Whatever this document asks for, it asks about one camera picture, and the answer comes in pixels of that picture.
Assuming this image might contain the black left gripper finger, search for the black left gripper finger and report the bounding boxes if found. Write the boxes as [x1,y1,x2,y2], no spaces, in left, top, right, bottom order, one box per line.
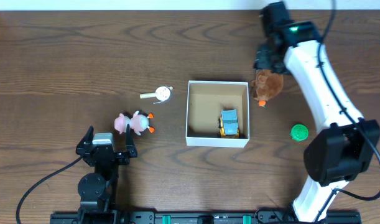
[125,124,135,152]
[76,126,94,149]

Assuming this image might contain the pink white pig figurine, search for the pink white pig figurine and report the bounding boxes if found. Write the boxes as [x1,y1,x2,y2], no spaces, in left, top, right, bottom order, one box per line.
[114,111,155,136]

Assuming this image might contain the brown plush toy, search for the brown plush toy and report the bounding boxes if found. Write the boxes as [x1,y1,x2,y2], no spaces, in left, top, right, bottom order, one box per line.
[251,69,284,107]

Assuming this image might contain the yellow grey toy truck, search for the yellow grey toy truck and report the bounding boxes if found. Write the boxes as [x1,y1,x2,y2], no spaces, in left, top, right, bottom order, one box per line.
[218,109,239,138]

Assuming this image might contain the green round toy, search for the green round toy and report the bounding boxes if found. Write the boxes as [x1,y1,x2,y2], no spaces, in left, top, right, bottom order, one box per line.
[290,124,309,141]

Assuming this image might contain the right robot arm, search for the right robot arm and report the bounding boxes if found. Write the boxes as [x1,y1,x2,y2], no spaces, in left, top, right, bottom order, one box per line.
[251,1,380,223]

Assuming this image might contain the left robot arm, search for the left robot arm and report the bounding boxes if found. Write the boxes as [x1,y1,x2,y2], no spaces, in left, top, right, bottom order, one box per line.
[76,126,137,213]

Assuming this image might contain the wooden pig rattle drum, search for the wooden pig rattle drum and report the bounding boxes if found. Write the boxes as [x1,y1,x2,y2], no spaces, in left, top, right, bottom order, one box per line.
[139,86,174,104]

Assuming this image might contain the white cardboard box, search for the white cardboard box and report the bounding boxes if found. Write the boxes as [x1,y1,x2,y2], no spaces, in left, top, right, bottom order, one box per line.
[185,80,250,148]

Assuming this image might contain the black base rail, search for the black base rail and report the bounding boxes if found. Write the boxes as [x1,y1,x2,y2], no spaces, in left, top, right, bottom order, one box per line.
[49,210,363,224]

